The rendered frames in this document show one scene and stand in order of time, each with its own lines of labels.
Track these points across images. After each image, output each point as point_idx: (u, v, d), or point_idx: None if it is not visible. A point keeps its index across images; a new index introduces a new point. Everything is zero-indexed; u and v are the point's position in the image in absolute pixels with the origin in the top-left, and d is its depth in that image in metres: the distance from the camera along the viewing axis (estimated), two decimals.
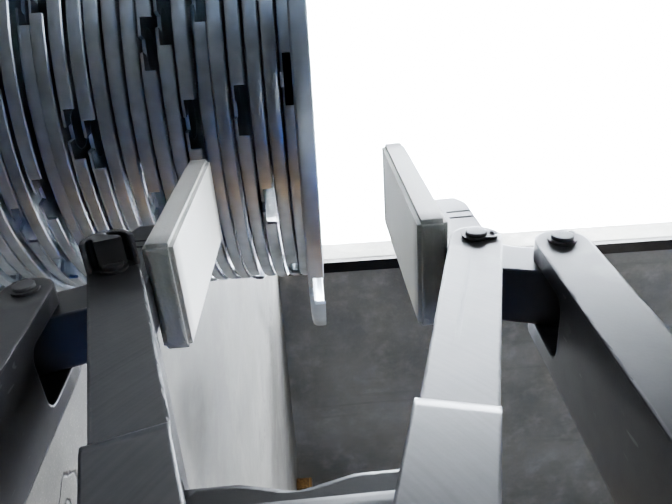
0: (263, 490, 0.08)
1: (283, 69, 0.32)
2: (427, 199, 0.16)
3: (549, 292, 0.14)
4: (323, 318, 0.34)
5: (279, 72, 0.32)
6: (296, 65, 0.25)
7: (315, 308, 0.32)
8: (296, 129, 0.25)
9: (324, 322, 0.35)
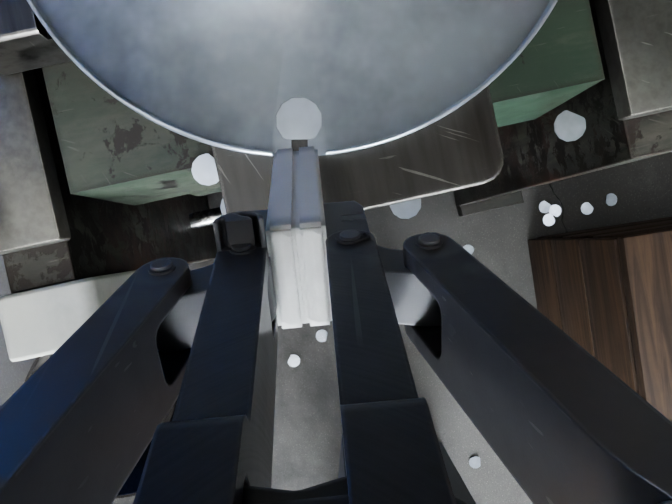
0: (263, 490, 0.08)
1: None
2: (314, 203, 0.16)
3: (416, 294, 0.14)
4: None
5: None
6: (490, 58, 0.30)
7: None
8: (532, 28, 0.30)
9: None
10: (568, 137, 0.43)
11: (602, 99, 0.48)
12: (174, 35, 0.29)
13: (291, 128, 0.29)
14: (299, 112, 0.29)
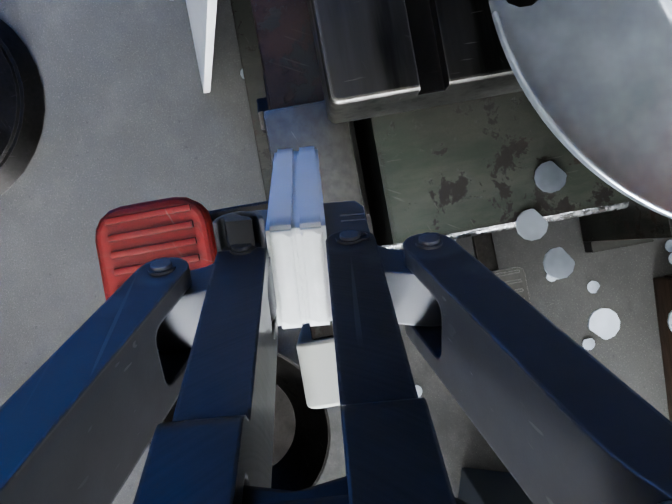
0: (263, 490, 0.08)
1: None
2: (314, 203, 0.16)
3: (416, 294, 0.14)
4: None
5: None
6: None
7: None
8: None
9: None
10: None
11: None
12: None
13: None
14: None
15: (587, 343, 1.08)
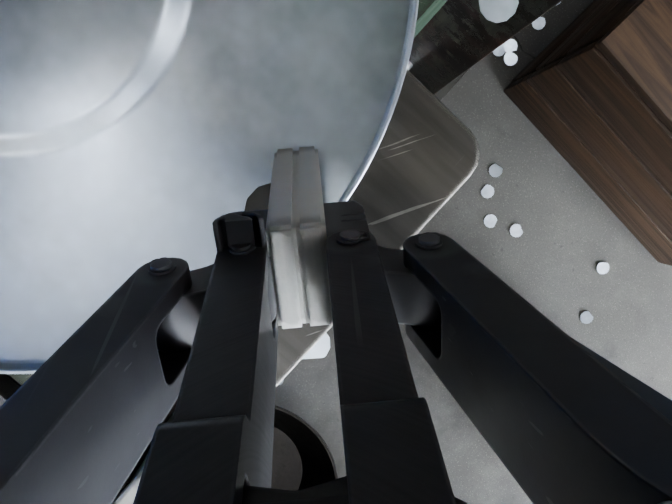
0: (263, 490, 0.08)
1: None
2: (314, 202, 0.16)
3: (416, 294, 0.14)
4: (368, 166, 0.22)
5: None
6: (31, 347, 0.23)
7: None
8: None
9: (381, 141, 0.22)
10: (505, 15, 0.35)
11: None
12: None
13: None
14: None
15: (486, 192, 1.01)
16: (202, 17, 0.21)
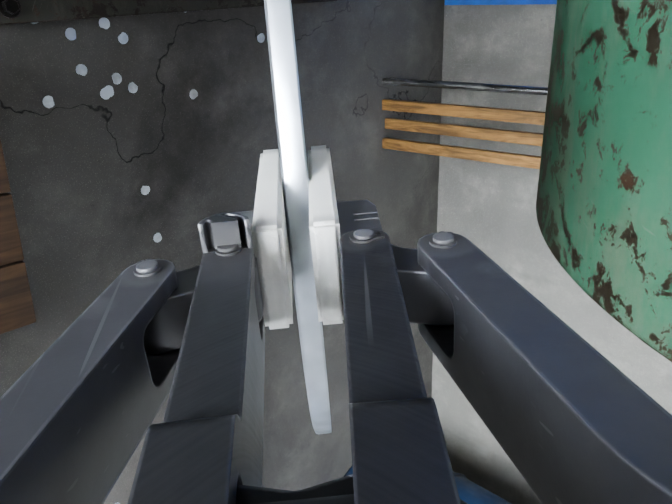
0: (263, 490, 0.08)
1: None
2: (327, 201, 0.16)
3: (430, 293, 0.14)
4: (289, 44, 0.18)
5: None
6: None
7: None
8: None
9: (294, 78, 0.18)
10: None
11: None
12: None
13: None
14: None
15: None
16: None
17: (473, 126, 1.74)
